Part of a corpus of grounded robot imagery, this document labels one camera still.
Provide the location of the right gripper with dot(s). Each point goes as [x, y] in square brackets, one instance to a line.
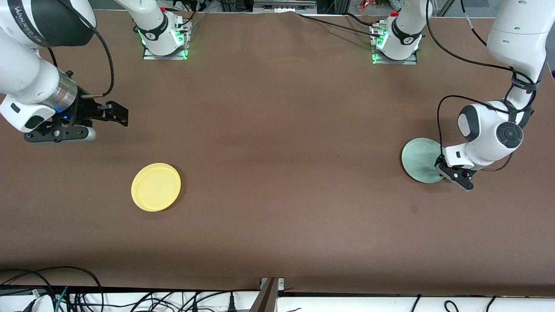
[85, 111]

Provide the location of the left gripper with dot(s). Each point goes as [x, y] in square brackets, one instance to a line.
[438, 160]

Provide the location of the pale green round plate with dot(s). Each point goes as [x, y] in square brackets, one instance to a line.
[418, 160]

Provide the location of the yellow round plate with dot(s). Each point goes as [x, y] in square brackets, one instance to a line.
[156, 187]

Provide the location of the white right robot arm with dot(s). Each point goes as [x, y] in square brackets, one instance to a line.
[26, 73]

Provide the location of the brown table cover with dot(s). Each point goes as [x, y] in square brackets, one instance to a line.
[277, 112]

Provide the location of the orange small objects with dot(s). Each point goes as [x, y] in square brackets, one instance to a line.
[364, 5]

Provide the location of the black power plug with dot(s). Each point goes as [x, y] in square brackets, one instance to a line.
[232, 305]

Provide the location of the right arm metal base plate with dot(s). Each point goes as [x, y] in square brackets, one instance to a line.
[164, 56]

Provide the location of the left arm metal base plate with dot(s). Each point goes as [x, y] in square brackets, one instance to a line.
[394, 62]

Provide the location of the aluminium frame rail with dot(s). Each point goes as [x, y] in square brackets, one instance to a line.
[284, 5]

